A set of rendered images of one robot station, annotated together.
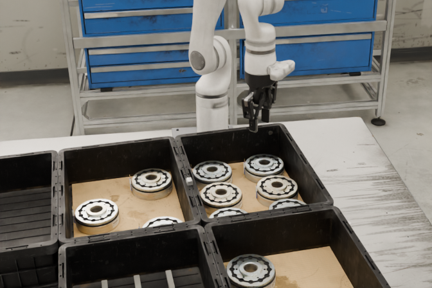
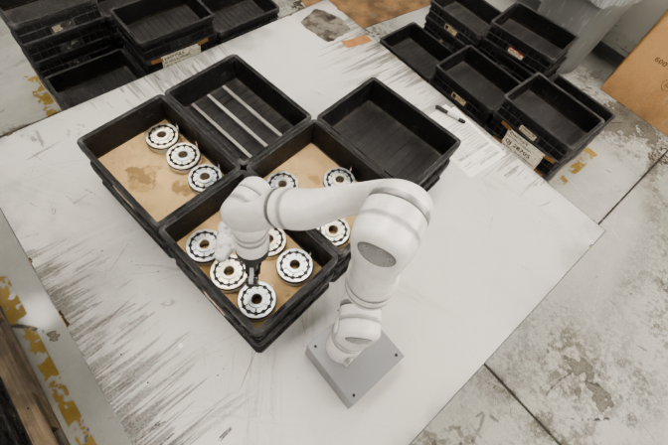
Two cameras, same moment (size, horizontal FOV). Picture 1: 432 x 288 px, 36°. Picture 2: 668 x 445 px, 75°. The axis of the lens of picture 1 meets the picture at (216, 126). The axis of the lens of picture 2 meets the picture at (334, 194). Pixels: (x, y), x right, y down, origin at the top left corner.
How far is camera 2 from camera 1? 1.88 m
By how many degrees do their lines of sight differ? 86
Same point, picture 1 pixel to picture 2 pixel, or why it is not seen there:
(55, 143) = (509, 315)
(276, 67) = (228, 233)
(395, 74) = not seen: outside the picture
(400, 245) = (126, 338)
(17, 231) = (377, 156)
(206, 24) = not seen: hidden behind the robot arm
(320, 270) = (164, 212)
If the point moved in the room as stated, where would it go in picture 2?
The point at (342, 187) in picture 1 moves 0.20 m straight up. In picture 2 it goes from (204, 403) to (191, 393)
